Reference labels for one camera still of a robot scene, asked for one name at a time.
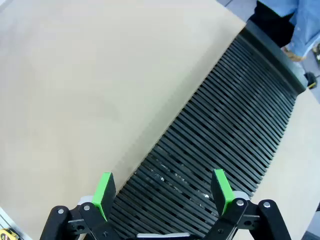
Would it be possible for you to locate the right gripper black green-tipped left finger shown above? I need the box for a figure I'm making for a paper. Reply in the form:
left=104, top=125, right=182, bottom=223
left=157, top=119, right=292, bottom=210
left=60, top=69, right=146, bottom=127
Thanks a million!
left=39, top=172, right=117, bottom=240

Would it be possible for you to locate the yellow black small object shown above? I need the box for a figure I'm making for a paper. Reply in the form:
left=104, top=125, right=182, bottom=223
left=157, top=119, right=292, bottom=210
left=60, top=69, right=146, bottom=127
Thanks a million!
left=303, top=71, right=319, bottom=90

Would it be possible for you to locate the black slotted PCB rack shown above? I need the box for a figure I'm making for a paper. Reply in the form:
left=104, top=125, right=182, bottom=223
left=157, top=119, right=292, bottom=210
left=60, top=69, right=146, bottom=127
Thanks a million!
left=106, top=19, right=308, bottom=240

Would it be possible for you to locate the person's left forearm, blue sleeve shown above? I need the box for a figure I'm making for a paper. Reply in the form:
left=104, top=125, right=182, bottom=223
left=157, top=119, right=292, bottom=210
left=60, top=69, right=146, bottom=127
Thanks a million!
left=289, top=9, right=320, bottom=59

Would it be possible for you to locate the person's left hand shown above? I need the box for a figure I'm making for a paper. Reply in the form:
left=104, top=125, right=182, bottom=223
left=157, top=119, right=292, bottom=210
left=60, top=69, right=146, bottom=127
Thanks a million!
left=281, top=46, right=306, bottom=62

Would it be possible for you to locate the yellow black tape measure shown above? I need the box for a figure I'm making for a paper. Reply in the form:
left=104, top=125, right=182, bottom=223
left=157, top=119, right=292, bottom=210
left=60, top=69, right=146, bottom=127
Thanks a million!
left=0, top=227, right=20, bottom=240

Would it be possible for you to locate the person in blue shirt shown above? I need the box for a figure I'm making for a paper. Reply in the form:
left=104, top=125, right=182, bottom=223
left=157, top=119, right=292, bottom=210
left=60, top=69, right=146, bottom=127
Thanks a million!
left=246, top=0, right=320, bottom=60

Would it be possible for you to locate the right gripper black green-tipped right finger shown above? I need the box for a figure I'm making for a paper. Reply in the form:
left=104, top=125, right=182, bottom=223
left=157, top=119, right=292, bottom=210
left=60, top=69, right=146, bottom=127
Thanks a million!
left=210, top=168, right=292, bottom=240

